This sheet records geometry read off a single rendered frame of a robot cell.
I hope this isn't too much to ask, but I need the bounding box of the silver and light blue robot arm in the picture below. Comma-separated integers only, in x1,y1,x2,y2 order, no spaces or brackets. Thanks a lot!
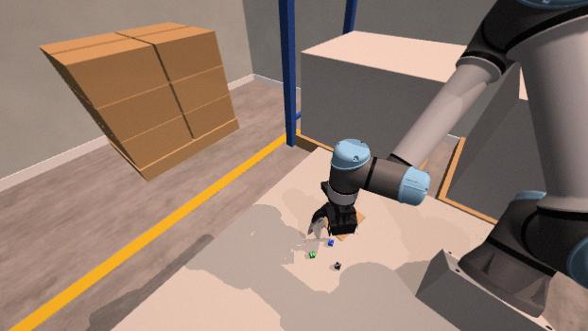
320,0,588,318

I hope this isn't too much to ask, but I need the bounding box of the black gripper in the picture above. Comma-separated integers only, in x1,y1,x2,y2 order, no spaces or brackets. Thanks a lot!
307,196,358,239

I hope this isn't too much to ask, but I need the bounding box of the orange flat mat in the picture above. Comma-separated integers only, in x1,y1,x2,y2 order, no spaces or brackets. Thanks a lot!
324,210,365,241

